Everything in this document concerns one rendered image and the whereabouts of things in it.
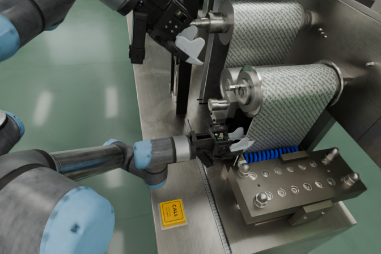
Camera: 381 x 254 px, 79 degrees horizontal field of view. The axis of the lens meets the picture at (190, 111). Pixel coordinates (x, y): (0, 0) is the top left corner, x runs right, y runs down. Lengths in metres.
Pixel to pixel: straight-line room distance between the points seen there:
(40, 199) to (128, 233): 1.40
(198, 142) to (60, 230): 0.40
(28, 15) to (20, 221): 0.28
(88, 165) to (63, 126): 1.78
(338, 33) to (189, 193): 0.70
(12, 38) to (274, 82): 0.54
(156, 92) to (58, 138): 1.31
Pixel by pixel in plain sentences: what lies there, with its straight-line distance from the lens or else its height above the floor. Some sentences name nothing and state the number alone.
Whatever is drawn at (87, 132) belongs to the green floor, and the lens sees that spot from 2.24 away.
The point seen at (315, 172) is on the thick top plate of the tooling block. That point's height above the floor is 1.03.
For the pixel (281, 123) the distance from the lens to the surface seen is 0.75.
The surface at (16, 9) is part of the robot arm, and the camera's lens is 0.42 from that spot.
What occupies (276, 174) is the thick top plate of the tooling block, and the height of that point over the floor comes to 1.03.
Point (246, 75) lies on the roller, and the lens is 0.65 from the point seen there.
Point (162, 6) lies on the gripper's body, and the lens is 0.47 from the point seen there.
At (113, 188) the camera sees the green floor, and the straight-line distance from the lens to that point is 1.88.
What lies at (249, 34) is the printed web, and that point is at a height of 1.33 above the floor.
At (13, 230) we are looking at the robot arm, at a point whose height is 1.34.
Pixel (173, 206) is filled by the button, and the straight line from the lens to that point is 0.79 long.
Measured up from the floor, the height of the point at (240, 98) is 1.23.
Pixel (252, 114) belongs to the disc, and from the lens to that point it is 0.66.
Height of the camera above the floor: 1.65
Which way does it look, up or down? 45 degrees down
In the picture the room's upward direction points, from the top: 7 degrees clockwise
